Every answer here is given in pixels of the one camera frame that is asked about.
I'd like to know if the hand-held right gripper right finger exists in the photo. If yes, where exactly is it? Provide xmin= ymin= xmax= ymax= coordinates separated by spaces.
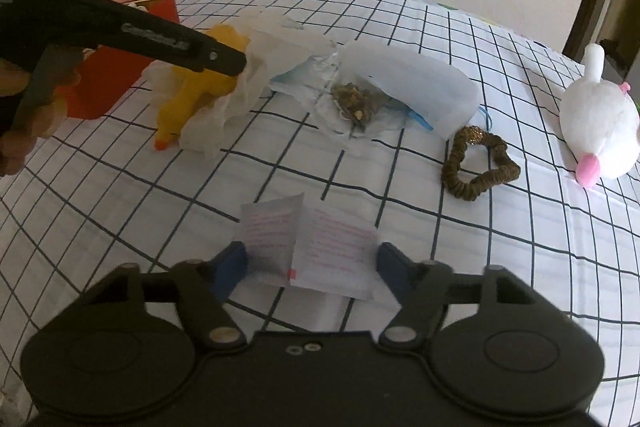
xmin=377 ymin=242 xmax=540 ymax=351

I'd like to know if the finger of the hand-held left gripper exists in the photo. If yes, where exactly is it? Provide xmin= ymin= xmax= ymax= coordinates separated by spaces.
xmin=191 ymin=29 xmax=249 ymax=76

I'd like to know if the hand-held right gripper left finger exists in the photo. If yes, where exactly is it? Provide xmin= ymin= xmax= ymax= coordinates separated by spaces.
xmin=87 ymin=241 xmax=249 ymax=351

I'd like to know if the yellow rubber chicken toy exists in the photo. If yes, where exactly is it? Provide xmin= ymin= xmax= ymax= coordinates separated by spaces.
xmin=152 ymin=24 xmax=251 ymax=152

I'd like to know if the translucent white plastic bag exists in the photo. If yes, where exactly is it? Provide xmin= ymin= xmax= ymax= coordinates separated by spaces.
xmin=142 ymin=4 xmax=337 ymax=160

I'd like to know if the white paper leaflet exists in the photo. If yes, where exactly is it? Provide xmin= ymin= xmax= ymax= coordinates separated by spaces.
xmin=240 ymin=193 xmax=379 ymax=301

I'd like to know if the clear plastic wrapper bag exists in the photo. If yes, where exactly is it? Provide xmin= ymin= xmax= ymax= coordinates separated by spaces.
xmin=270 ymin=49 xmax=436 ymax=148

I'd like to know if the labubu diaper pack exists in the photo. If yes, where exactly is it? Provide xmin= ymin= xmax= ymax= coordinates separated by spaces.
xmin=337 ymin=42 xmax=496 ymax=140

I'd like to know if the person's left hand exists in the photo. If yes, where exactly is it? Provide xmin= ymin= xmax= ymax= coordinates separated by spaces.
xmin=0 ymin=57 xmax=82 ymax=178

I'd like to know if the red box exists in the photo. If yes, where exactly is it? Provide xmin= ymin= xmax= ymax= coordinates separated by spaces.
xmin=54 ymin=0 xmax=181 ymax=120

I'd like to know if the brown fabric scrunchie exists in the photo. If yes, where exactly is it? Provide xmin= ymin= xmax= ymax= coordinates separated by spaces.
xmin=441 ymin=125 xmax=522 ymax=198

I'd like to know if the brown dried herb sachet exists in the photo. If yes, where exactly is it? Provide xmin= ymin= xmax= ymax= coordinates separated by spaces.
xmin=330 ymin=82 xmax=397 ymax=130

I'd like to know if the white and pink plush toy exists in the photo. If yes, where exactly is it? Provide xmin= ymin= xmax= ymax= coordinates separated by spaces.
xmin=559 ymin=43 xmax=640 ymax=188

